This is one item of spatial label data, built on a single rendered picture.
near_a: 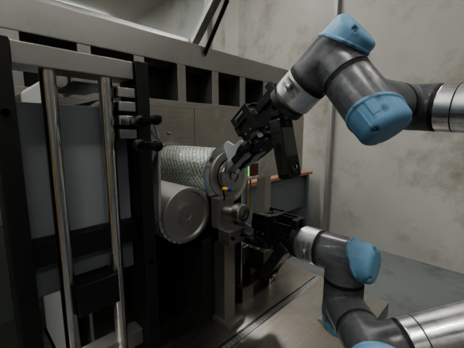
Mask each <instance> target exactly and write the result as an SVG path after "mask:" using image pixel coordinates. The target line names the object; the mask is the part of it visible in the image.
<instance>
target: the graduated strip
mask: <svg viewBox="0 0 464 348"><path fill-rule="evenodd" d="M319 279H321V278H319V277H318V276H314V277H312V278H310V279H309V280H308V281H306V282H305V283H304V284H302V285H301V286H299V287H298V288H297V289H296V290H294V291H293V292H291V293H290V294H289V295H287V296H286V297H285V298H283V299H282V300H281V301H279V302H278V303H276V304H275V305H273V306H272V307H271V308H270V309H268V310H267V311H265V312H264V313H263V314H262V315H260V316H259V317H257V318H256V319H255V320H253V321H252V322H250V323H249V324H248V325H247V326H245V327H244V328H242V329H241V330H239V332H237V333H236V334H234V335H233V336H231V337H230V338H229V339H228V340H226V341H225V342H223V343H222V344H221V345H219V346H218V347H216V348H232V346H234V345H235V344H237V343H238V342H239V341H241V339H243V338H244V337H245V336H247V335H248V334H250V333H251V332H252V331H253V330H254V329H256V328H257V327H259V326H260V325H261V324H262V323H263V322H265V321H266V320H268V319H269V318H270V317H271V316H273V315H274V314H275V313H277V312H278V311H279V310H281V308H283V307H284V306H286V305H287V304H289V303H290V302H291V301H292V300H293V299H295V298H296V297H297V296H299V295H300V294H301V293H302V292H303V291H305V290H306V289H308V288H309V287H310V286H311V285H313V284H314V283H315V282H317V281H318V280H319Z"/></svg>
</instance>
